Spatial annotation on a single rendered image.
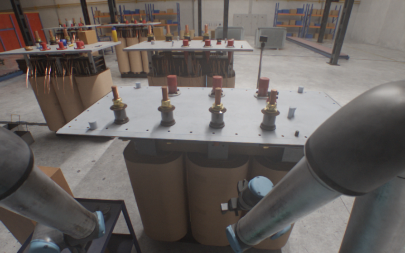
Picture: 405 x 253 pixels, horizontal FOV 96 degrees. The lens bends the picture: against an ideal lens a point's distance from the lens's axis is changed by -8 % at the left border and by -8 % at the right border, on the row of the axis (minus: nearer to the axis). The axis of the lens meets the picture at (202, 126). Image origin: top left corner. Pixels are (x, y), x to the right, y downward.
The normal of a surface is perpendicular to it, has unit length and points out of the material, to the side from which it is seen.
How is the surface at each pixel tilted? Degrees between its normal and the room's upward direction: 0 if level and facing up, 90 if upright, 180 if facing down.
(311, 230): 0
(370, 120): 44
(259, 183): 19
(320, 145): 71
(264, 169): 90
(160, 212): 90
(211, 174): 90
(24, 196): 110
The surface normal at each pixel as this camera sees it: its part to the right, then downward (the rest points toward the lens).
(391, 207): -0.69, 0.31
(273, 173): -0.33, 0.47
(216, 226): -0.09, 0.50
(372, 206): -0.94, 0.19
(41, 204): 0.81, 0.54
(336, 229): 0.00, -0.87
